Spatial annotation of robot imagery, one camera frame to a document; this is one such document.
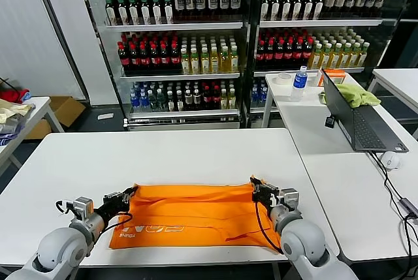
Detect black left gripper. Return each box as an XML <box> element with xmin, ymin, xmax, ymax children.
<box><xmin>93</xmin><ymin>186</ymin><xmax>140</xmax><ymax>228</ymax></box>

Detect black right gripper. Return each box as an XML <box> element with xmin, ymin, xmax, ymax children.
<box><xmin>249</xmin><ymin>177</ymin><xmax>283</xmax><ymax>211</ymax></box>

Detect orange t-shirt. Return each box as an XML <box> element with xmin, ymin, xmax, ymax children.
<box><xmin>108</xmin><ymin>180</ymin><xmax>284</xmax><ymax>255</ymax></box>

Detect white metal-leg table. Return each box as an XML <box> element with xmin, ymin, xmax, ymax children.
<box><xmin>264</xmin><ymin>71</ymin><xmax>362</xmax><ymax>128</ymax></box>
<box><xmin>0</xmin><ymin>95</ymin><xmax>65</xmax><ymax>176</ymax></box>
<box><xmin>372</xmin><ymin>67</ymin><xmax>418</xmax><ymax>115</ymax></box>

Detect cardboard box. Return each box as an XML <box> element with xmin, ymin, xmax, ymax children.
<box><xmin>24</xmin><ymin>95</ymin><xmax>87</xmax><ymax>139</ymax></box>

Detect dark grey laptop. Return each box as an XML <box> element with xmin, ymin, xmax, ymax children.
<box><xmin>320</xmin><ymin>67</ymin><xmax>410</xmax><ymax>153</ymax></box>

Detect clear water bottle blue label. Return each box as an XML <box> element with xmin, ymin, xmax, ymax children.
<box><xmin>289</xmin><ymin>65</ymin><xmax>309</xmax><ymax>102</ymax></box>

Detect blue striped cloth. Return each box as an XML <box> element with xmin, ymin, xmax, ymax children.
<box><xmin>0</xmin><ymin>130</ymin><xmax>20</xmax><ymax>146</ymax></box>

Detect grey cloth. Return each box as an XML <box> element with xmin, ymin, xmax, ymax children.
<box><xmin>0</xmin><ymin>112</ymin><xmax>28</xmax><ymax>134</ymax></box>

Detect white computer mouse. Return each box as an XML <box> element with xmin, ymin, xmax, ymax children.
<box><xmin>380</xmin><ymin>150</ymin><xmax>401</xmax><ymax>170</ymax></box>

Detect green cloth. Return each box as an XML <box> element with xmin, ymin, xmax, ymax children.
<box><xmin>319</xmin><ymin>83</ymin><xmax>381</xmax><ymax>108</ymax></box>

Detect orange box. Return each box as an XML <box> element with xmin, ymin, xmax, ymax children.
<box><xmin>318</xmin><ymin>68</ymin><xmax>346</xmax><ymax>87</ymax></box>

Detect beige cloth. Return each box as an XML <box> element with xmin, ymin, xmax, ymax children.
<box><xmin>0</xmin><ymin>97</ymin><xmax>36</xmax><ymax>123</ymax></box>

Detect grey usb hub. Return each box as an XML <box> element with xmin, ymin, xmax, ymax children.
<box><xmin>398</xmin><ymin>196</ymin><xmax>418</xmax><ymax>219</ymax></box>

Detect red cloth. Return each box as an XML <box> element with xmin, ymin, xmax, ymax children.
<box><xmin>0</xmin><ymin>87</ymin><xmax>31</xmax><ymax>103</ymax></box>

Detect metal drinks shelf rack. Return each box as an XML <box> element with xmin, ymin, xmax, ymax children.
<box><xmin>76</xmin><ymin>0</ymin><xmax>254</xmax><ymax>131</ymax></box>
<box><xmin>251</xmin><ymin>0</ymin><xmax>408</xmax><ymax>129</ymax></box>

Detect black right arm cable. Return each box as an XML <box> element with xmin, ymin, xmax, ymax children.
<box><xmin>255</xmin><ymin>200</ymin><xmax>282</xmax><ymax>251</ymax></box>

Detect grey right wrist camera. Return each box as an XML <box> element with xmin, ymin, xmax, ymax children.
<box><xmin>279</xmin><ymin>187</ymin><xmax>300</xmax><ymax>211</ymax></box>

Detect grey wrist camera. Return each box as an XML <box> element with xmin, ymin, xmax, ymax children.
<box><xmin>63</xmin><ymin>196</ymin><xmax>95</xmax><ymax>222</ymax></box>
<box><xmin>279</xmin><ymin>187</ymin><xmax>300</xmax><ymax>211</ymax></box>

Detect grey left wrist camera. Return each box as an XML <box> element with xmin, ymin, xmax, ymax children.
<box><xmin>63</xmin><ymin>196</ymin><xmax>95</xmax><ymax>222</ymax></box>

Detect black laptop cable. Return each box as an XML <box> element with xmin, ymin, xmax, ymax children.
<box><xmin>368</xmin><ymin>149</ymin><xmax>407</xmax><ymax>202</ymax></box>

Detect black hub cable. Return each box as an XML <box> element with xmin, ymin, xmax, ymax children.
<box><xmin>403</xmin><ymin>215</ymin><xmax>418</xmax><ymax>257</ymax></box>

